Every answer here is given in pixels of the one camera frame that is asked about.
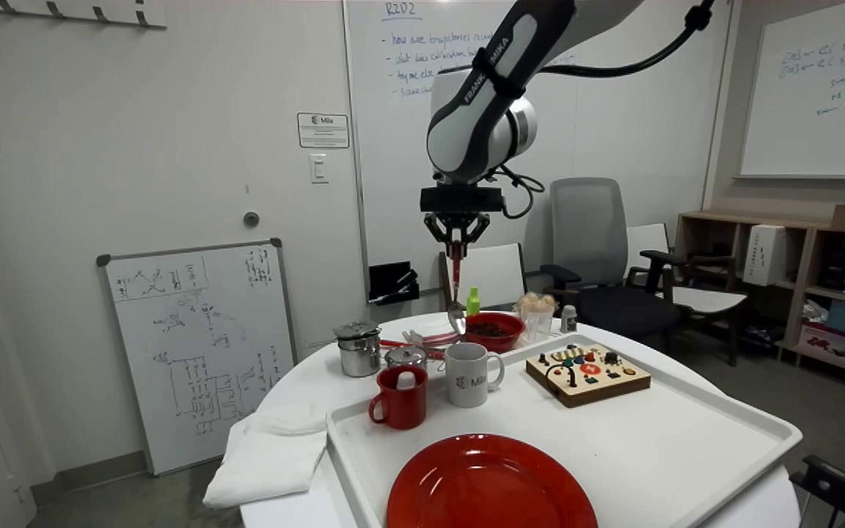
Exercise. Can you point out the small salt shaker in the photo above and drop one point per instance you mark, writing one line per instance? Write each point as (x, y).
(566, 319)

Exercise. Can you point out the white mug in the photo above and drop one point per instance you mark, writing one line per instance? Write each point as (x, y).
(469, 382)

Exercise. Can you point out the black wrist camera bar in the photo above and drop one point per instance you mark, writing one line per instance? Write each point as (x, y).
(460, 201)

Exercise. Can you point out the green bottle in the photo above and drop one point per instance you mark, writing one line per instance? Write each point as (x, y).
(472, 304)

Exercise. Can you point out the white wall sign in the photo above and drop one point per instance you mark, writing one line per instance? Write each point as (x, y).
(324, 129)

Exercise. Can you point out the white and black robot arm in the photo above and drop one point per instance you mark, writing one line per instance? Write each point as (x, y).
(469, 106)

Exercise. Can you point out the white binder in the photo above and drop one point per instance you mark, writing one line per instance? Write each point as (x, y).
(763, 254)

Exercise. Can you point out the small black case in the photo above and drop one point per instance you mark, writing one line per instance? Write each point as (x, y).
(390, 283)

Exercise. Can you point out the white square panel chair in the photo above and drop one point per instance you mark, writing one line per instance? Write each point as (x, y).
(490, 273)

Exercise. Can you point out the clear plastic cup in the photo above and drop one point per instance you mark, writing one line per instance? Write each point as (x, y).
(538, 311)

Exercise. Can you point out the wooden shelf unit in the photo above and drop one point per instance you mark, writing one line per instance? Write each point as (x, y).
(808, 264)

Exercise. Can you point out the wooden peg board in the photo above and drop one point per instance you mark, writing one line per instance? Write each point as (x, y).
(588, 382)

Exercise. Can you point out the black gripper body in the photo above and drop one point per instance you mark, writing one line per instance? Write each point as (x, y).
(457, 225)

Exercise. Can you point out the wall coat hook rack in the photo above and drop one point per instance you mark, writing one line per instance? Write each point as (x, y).
(70, 9)

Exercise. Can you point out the small framed leaning whiteboard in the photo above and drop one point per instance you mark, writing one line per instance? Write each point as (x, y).
(198, 352)

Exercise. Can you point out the white light switch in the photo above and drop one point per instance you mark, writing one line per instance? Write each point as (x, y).
(318, 169)

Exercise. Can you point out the red plate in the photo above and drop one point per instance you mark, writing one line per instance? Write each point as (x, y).
(484, 489)

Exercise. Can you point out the white plastic tray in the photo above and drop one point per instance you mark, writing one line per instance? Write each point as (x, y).
(667, 449)

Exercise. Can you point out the white cloth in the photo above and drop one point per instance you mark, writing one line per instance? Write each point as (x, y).
(264, 458)

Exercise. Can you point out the red bowl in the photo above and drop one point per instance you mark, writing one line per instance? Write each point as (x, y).
(493, 332)

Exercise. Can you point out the metal canister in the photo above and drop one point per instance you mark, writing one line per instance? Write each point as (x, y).
(359, 352)

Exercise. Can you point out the red mug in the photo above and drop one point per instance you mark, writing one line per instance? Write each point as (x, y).
(402, 407)

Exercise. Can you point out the small metal cup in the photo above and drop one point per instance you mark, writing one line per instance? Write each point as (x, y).
(405, 358)

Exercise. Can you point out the whiteboard with teal writing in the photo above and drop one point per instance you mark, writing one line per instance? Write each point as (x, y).
(812, 135)

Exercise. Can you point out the white chair with black armrest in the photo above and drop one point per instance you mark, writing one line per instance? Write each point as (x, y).
(711, 297)

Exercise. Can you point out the grey office chair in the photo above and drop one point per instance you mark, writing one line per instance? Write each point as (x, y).
(588, 236)

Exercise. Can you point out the round grey wall stopper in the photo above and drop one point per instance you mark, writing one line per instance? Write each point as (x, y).
(251, 222)

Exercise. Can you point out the red and white box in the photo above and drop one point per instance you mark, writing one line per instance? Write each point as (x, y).
(833, 345)

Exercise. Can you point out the white marshmallow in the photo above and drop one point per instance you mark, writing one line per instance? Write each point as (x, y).
(405, 382)

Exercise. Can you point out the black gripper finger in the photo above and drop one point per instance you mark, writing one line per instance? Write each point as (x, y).
(472, 236)
(444, 236)

